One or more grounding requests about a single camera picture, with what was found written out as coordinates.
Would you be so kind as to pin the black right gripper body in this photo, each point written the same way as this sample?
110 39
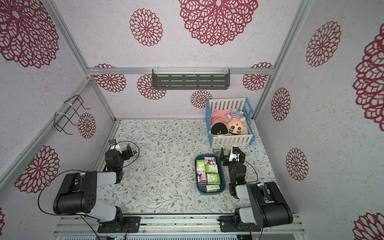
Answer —
228 157

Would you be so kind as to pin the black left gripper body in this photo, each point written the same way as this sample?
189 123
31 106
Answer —
125 155

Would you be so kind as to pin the pink Kuromi tissue pack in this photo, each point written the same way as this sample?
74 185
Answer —
202 178
210 161

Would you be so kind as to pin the green tissue pack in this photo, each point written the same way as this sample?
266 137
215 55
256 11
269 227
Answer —
211 169
200 165
213 179
212 188

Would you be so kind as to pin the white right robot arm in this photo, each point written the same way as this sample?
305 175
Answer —
268 208

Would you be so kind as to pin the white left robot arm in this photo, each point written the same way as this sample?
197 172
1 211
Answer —
78 193

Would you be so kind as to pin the teal storage box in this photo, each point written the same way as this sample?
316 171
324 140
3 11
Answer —
202 188

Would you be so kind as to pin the peach face plush doll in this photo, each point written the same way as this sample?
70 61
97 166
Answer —
237 124

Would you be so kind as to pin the black-haired plush doll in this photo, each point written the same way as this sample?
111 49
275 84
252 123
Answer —
219 129

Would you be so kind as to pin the blue white toy crib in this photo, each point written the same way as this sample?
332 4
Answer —
242 104

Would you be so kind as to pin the pink plush doll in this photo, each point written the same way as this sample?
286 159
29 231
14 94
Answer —
222 114

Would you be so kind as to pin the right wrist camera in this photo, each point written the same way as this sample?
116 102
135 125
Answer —
235 155

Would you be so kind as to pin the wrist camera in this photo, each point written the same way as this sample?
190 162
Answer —
235 155
114 145

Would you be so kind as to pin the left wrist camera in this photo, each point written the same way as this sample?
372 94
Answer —
114 145

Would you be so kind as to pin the green strap keychain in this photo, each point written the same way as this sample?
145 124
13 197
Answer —
217 151

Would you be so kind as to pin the black wire wall rack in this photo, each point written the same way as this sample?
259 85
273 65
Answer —
62 119

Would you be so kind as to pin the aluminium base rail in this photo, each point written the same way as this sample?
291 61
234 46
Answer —
187 224

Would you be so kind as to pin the grey wall shelf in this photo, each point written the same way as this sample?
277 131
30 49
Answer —
191 79

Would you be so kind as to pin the aluminium frame post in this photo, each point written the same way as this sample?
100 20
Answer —
297 24

